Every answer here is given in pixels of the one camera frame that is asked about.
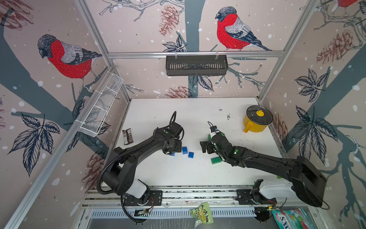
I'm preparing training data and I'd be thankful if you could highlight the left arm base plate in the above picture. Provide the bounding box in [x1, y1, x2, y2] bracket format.
[122, 190, 163, 207]

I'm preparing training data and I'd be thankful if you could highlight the white wire mesh shelf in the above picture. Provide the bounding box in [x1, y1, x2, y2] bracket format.
[79, 73, 124, 137]

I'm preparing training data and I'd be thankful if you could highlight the black hanging wire basket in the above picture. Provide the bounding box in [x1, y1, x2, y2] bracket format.
[165, 55, 228, 76]

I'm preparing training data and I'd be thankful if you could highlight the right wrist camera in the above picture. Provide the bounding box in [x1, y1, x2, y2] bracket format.
[210, 126, 220, 137]

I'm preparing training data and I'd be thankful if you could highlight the colourful tissue packet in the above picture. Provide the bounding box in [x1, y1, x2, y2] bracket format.
[272, 208, 316, 229]

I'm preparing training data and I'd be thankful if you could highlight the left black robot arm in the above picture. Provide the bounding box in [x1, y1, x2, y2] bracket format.
[96, 122, 185, 203]

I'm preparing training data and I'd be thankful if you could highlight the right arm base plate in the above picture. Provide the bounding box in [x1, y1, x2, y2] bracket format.
[235, 189, 277, 205]

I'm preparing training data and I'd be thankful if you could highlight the yellow pot with lid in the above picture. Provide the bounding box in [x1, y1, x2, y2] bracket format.
[243, 105, 273, 133]

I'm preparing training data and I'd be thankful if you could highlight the green long lego brick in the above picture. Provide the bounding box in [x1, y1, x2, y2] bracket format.
[211, 156, 223, 165]

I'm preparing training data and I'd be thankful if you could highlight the green snack packet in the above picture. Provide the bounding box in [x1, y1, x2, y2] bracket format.
[190, 202, 214, 229]

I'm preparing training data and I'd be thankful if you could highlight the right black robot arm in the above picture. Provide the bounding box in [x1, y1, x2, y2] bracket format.
[200, 131, 327, 208]

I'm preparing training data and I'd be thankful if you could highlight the brown snack wrapper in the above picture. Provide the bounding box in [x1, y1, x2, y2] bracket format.
[123, 128, 134, 145]

